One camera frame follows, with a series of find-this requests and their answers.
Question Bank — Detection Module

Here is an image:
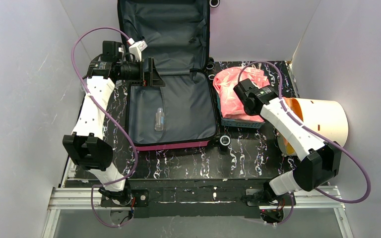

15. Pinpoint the pink patterned garment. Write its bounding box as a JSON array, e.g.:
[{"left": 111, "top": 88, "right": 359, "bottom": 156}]
[{"left": 213, "top": 66, "right": 270, "bottom": 122}]

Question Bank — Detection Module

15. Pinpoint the small clear plastic bottle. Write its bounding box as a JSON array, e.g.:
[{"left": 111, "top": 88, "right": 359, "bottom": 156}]
[{"left": 155, "top": 108, "right": 164, "bottom": 131}]

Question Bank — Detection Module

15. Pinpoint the pink hard-shell suitcase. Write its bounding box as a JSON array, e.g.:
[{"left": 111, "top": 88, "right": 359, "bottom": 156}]
[{"left": 118, "top": 0, "right": 219, "bottom": 151}]

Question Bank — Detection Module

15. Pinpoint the white cylinder with orange end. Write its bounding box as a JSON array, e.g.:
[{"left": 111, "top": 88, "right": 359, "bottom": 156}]
[{"left": 284, "top": 98, "right": 349, "bottom": 146}]

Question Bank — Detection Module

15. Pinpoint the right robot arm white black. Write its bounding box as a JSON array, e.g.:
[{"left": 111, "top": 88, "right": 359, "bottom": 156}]
[{"left": 233, "top": 79, "right": 341, "bottom": 198}]

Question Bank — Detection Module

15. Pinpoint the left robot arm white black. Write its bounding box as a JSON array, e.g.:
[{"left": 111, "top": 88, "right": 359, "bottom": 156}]
[{"left": 63, "top": 39, "right": 165, "bottom": 192}]

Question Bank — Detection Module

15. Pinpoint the light blue plastic basket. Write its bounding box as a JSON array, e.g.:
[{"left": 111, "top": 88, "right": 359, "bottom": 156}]
[{"left": 216, "top": 94, "right": 265, "bottom": 129}]

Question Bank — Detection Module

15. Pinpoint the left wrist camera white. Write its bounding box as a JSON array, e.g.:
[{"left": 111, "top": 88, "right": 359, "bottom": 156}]
[{"left": 127, "top": 38, "right": 147, "bottom": 61}]

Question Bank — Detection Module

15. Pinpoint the aluminium frame rail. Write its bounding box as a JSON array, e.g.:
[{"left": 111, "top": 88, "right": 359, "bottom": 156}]
[{"left": 42, "top": 185, "right": 353, "bottom": 238}]

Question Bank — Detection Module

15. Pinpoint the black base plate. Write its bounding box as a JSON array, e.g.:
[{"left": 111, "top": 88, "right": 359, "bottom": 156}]
[{"left": 100, "top": 178, "right": 296, "bottom": 219}]

